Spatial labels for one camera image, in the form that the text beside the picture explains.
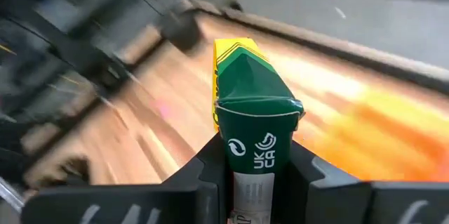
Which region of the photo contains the black plant pot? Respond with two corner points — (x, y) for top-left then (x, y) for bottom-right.
(159, 0), (206, 53)

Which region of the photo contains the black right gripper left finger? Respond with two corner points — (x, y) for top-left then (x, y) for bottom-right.
(20, 134), (232, 224)

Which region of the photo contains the orange pencil box lid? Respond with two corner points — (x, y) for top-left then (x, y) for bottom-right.
(294, 86), (449, 183)

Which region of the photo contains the black aluminium table frame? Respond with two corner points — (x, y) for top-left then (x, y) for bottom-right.
(182, 0), (449, 95)

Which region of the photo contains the yellow green crayon box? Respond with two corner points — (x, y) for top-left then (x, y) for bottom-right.
(211, 37), (306, 224)

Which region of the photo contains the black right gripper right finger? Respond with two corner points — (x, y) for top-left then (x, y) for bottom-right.
(276, 141), (449, 224)

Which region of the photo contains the pink eraser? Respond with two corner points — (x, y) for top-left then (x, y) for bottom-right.
(152, 99), (175, 119)

